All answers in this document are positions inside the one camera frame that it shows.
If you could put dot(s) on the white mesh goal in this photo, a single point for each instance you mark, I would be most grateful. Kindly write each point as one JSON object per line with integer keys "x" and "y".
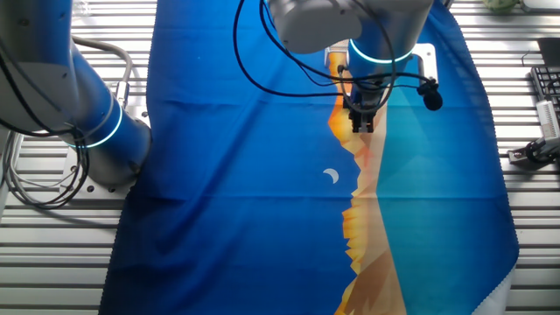
{"x": 334, "y": 54}

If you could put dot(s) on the black keyboard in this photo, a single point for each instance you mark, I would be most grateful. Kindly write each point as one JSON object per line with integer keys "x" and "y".
{"x": 547, "y": 85}

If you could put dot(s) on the blue landscape print cloth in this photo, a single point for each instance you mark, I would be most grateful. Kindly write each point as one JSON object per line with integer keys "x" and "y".
{"x": 262, "y": 197}

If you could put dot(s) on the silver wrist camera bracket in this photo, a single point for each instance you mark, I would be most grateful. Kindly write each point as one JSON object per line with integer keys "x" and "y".
{"x": 429, "y": 59}

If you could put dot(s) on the green round object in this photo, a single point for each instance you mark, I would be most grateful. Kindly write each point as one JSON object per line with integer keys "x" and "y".
{"x": 501, "y": 5}

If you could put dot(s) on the white flat object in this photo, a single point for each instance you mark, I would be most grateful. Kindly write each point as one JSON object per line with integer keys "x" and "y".
{"x": 540, "y": 4}

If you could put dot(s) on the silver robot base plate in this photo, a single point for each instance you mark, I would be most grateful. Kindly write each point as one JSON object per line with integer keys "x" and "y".
{"x": 96, "y": 192}

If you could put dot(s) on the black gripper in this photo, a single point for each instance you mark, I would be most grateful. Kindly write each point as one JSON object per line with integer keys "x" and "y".
{"x": 367, "y": 98}

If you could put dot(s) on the black clamp tool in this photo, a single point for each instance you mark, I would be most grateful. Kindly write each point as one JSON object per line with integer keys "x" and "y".
{"x": 534, "y": 153}

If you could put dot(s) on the dark box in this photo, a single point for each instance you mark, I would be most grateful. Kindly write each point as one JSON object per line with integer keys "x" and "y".
{"x": 549, "y": 51}

